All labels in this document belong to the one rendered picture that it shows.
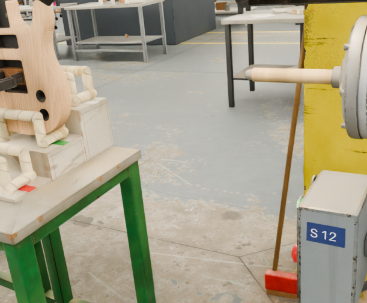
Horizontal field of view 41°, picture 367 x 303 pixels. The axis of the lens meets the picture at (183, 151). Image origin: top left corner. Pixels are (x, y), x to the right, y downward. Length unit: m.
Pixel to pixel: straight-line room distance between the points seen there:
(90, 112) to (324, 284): 0.98
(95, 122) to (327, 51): 0.94
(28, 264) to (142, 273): 0.59
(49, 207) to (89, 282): 1.35
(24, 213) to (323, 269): 0.80
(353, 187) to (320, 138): 1.22
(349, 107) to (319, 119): 1.10
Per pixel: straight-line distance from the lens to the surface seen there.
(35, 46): 1.47
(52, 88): 1.47
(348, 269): 0.88
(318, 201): 0.86
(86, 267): 2.80
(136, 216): 1.72
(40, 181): 1.51
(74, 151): 1.58
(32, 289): 1.39
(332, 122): 2.09
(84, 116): 1.60
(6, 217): 1.37
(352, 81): 0.98
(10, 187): 1.45
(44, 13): 1.43
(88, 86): 1.67
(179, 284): 2.56
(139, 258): 1.81
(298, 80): 1.12
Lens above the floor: 1.52
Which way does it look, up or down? 21 degrees down
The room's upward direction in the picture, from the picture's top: 5 degrees counter-clockwise
